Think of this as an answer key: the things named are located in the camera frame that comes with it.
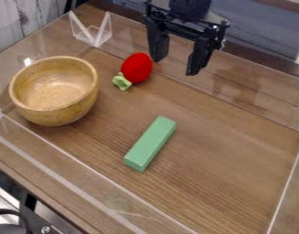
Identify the brown wooden bowl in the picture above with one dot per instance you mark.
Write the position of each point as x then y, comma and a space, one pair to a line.
55, 90

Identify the clear acrylic front barrier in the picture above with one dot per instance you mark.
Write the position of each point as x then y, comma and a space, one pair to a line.
98, 205

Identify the black table clamp mount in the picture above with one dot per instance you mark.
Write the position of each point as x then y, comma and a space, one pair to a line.
44, 221

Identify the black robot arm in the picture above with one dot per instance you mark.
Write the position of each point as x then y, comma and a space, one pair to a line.
187, 19

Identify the red plush strawberry toy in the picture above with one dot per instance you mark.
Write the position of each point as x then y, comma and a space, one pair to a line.
135, 71

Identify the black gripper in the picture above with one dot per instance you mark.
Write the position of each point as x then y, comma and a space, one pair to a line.
191, 17

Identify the green rectangular block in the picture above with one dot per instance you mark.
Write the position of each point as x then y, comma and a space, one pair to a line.
150, 144

